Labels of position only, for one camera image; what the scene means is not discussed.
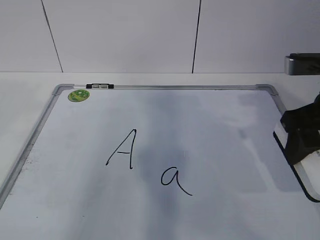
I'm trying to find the white board with grey frame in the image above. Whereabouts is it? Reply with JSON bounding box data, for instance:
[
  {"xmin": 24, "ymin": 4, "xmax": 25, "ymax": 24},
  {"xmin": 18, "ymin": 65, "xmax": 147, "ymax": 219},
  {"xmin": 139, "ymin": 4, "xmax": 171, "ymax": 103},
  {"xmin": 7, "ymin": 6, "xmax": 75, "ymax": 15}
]
[{"xmin": 0, "ymin": 84, "xmax": 320, "ymax": 240}]

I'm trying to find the white rectangular board eraser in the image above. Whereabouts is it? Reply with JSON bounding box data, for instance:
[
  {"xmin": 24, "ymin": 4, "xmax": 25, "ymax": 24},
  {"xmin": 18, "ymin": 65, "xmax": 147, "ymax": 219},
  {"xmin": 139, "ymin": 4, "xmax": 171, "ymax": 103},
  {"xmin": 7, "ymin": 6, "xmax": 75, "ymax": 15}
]
[{"xmin": 273, "ymin": 124, "xmax": 320, "ymax": 203}]

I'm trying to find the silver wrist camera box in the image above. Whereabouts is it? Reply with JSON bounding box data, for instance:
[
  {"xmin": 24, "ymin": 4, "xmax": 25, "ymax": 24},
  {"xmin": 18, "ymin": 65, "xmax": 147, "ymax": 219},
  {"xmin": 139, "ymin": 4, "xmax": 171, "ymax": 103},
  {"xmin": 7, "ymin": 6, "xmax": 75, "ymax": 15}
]
[{"xmin": 284, "ymin": 53, "xmax": 320, "ymax": 76}]

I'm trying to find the round green sticker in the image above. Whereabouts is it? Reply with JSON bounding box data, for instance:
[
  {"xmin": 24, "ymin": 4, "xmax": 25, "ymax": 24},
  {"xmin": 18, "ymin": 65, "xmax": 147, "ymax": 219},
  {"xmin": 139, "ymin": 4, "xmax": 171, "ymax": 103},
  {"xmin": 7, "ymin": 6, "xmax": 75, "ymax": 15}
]
[{"xmin": 67, "ymin": 89, "xmax": 90, "ymax": 103}]

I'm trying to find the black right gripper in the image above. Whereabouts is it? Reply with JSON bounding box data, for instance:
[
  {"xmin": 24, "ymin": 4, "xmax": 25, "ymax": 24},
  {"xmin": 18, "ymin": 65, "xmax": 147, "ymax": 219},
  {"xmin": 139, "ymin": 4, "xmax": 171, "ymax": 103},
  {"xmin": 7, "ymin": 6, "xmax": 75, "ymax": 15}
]
[{"xmin": 280, "ymin": 94, "xmax": 320, "ymax": 165}]

